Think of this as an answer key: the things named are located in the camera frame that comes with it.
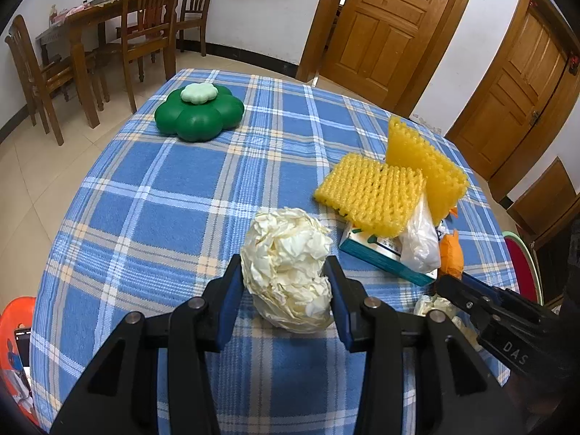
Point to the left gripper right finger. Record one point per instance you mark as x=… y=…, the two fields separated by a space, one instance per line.
x=366 y=324

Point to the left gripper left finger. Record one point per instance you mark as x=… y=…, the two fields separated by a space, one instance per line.
x=202 y=324

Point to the clear plastic bag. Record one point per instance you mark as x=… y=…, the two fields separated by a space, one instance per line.
x=419 y=240

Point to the white paper ball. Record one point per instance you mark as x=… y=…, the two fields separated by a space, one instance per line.
x=287 y=269

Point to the yellow foam net front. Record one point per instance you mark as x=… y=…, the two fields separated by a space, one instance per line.
x=378 y=198

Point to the yellow foam net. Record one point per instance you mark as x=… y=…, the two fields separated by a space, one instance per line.
x=446 y=183
x=378 y=198

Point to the teal white medicine box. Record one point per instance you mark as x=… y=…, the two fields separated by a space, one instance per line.
x=383 y=253

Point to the orange snack wrapper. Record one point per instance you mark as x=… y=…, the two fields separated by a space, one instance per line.
x=450 y=251

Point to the small wooden cabinet door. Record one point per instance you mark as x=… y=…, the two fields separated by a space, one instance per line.
x=547 y=207

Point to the smartphone on stool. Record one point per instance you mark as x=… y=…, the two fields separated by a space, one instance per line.
x=22 y=338

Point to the orange plastic stool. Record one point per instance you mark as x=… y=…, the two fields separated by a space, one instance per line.
x=18 y=313

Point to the green flower-shaped container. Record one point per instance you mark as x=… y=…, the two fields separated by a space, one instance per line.
x=199 y=112

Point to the wooden door right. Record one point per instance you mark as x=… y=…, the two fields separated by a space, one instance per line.
x=524 y=98

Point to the wooden chair left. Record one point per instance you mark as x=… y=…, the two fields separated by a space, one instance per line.
x=39 y=83

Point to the wooden chair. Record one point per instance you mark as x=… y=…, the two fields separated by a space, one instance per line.
x=39 y=83
x=146 y=26
x=193 y=15

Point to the wooden door left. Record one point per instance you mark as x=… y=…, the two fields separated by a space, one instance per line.
x=386 y=51

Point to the wooden dining table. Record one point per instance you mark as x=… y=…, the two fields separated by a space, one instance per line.
x=83 y=30

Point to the wooden chair middle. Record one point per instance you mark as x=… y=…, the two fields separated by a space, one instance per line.
x=146 y=26

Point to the wooden chair far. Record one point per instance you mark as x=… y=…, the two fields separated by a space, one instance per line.
x=193 y=15

